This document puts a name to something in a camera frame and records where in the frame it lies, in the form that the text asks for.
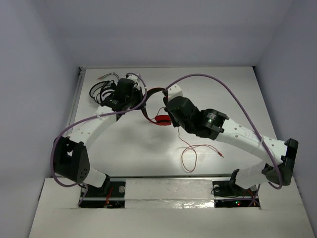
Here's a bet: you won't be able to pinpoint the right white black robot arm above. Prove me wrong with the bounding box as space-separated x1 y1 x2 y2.
165 96 299 195

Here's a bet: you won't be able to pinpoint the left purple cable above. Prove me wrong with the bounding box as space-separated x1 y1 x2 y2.
51 72 148 206

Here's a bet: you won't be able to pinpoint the white foil covered panel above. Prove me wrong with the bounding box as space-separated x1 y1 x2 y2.
124 178 214 209

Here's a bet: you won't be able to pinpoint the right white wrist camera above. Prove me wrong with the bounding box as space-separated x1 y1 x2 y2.
167 84 183 102

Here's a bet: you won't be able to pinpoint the metal rail at left edge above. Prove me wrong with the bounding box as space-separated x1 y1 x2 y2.
51 66 86 178

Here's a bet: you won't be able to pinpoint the red black headphones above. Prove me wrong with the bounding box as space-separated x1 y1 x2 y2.
141 87 172 126

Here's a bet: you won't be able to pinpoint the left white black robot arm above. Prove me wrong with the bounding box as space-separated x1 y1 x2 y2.
50 73 148 195

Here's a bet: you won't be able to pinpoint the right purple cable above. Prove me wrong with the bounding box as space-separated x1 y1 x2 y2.
165 73 283 206

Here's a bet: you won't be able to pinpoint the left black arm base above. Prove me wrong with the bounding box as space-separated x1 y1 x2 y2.
79 179 126 209

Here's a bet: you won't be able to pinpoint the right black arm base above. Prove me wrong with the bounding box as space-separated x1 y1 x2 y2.
211 169 261 208

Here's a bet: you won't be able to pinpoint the purple cable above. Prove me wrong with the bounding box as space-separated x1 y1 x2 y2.
51 72 148 206
165 73 283 206

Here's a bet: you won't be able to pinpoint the white black headphones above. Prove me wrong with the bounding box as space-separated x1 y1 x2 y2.
89 80 117 105

